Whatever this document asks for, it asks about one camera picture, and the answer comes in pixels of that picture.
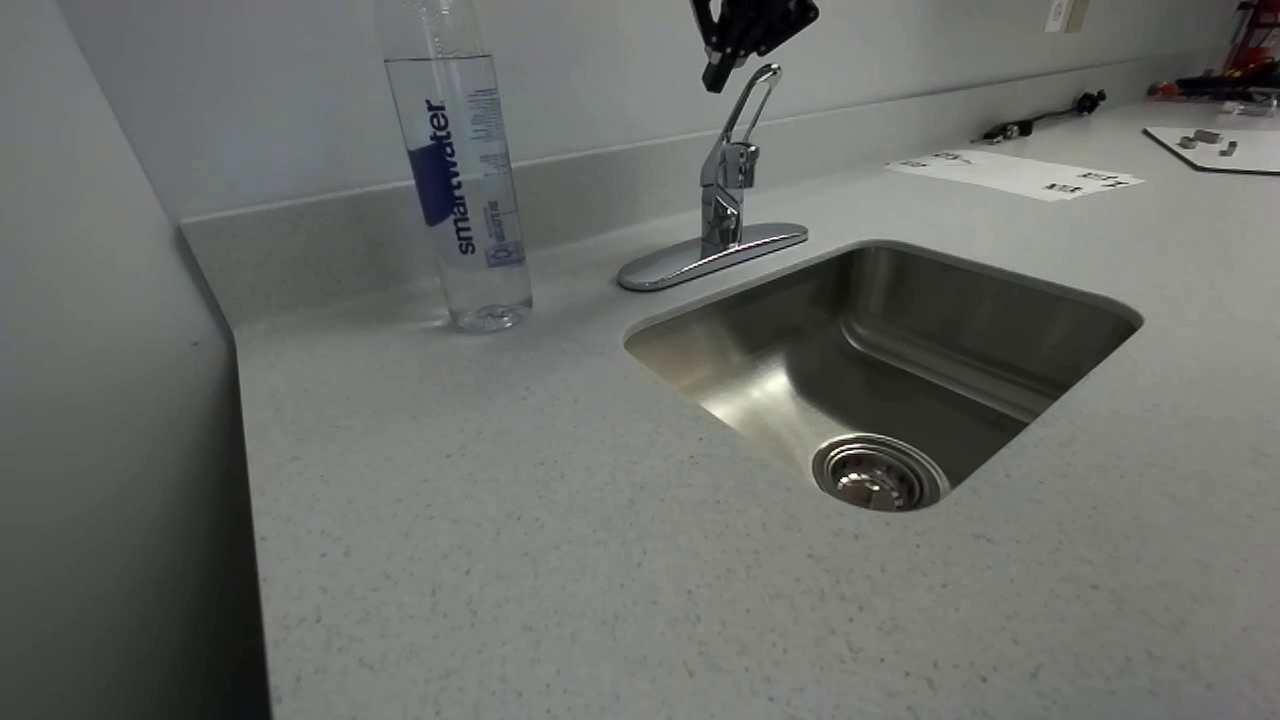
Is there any chrome faucet base plate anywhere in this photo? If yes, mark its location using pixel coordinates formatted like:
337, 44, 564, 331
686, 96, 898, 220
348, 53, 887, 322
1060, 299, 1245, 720
612, 220, 813, 295

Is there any chrome faucet lever handle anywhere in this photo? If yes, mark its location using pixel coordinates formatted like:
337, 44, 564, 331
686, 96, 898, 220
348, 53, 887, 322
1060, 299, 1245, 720
714, 55, 786, 155

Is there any clear plastic water bottle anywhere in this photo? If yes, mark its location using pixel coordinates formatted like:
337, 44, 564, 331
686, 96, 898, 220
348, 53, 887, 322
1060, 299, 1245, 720
375, 0, 534, 334

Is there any white printed paper sheet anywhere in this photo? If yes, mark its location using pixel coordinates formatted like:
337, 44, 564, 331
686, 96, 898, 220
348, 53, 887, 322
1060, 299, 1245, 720
887, 144, 1146, 206

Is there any dark-edged board with parts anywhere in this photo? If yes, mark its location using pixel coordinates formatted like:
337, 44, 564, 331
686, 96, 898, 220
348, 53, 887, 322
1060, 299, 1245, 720
1139, 115, 1280, 180

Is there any red equipment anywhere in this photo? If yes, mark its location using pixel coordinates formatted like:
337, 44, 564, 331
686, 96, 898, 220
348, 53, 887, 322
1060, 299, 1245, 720
1146, 0, 1280, 106

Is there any black tool on counter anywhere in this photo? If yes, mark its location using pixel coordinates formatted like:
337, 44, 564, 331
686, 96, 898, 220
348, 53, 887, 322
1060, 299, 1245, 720
974, 88, 1112, 148

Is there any stainless steel sink basin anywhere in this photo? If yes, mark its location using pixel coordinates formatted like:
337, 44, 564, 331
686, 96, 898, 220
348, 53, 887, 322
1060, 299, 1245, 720
621, 234, 1146, 515

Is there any metal sink drain strainer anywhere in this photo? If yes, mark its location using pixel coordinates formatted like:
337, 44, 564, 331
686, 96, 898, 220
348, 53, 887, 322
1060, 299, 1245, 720
808, 426, 952, 515

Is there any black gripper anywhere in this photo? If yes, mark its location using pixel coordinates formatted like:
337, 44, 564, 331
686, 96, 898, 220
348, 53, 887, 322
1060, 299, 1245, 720
686, 0, 823, 96

